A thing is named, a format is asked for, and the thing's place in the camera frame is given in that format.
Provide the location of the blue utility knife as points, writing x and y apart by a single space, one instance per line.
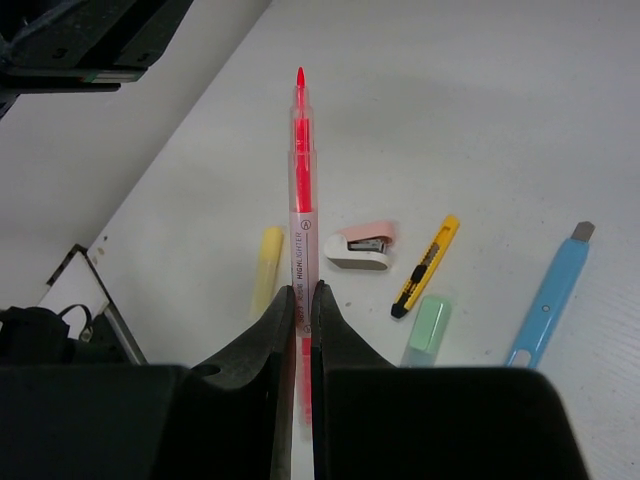
551 299

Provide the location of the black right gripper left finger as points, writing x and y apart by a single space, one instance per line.
231 416

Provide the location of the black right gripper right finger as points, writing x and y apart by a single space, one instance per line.
374 420

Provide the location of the green highlighter marker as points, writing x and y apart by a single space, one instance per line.
427 333

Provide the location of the pink highlighter pen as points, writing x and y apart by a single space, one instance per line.
303 232

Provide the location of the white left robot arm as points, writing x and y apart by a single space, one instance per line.
82 46

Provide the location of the yellow black utility knife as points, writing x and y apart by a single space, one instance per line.
425 268

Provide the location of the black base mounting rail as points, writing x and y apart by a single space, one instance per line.
76 322

